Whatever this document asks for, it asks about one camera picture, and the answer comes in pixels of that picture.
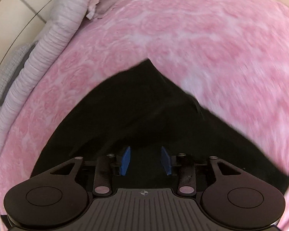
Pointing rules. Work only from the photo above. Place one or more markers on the grey checked cushion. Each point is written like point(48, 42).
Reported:
point(12, 66)

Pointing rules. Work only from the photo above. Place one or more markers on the black trousers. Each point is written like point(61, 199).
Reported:
point(144, 111)

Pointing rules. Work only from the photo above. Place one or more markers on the pale pink folded quilt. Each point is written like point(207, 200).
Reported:
point(64, 20)

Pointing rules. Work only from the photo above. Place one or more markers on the pink floral bed blanket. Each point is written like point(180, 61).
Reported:
point(231, 55)

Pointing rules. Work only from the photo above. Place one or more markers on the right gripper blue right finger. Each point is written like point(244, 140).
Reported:
point(166, 161)

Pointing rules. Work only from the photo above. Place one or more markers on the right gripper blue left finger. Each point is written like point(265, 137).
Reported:
point(125, 160)

